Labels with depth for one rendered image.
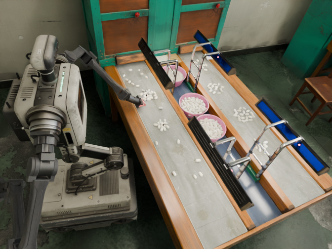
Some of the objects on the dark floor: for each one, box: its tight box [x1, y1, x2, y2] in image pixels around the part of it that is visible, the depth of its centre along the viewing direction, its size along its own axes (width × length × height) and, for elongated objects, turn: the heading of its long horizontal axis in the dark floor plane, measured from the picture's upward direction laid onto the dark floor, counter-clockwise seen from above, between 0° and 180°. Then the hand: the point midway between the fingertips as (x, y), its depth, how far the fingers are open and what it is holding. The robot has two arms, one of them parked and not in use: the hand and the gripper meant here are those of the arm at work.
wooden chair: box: [289, 71, 332, 126], centre depth 296 cm, size 44×43×91 cm
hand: (145, 104), depth 205 cm, fingers closed
